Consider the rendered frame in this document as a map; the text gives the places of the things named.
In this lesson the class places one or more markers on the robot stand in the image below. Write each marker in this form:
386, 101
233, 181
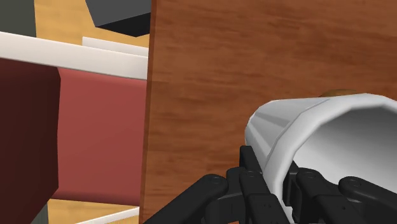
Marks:
121, 15

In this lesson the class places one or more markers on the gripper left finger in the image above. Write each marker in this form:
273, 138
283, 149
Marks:
252, 189

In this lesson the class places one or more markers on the brown wooden table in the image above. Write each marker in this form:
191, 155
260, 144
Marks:
235, 68

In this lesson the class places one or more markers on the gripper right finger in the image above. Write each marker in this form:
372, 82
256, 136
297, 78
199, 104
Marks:
325, 198

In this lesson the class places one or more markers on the white cup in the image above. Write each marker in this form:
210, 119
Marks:
279, 127

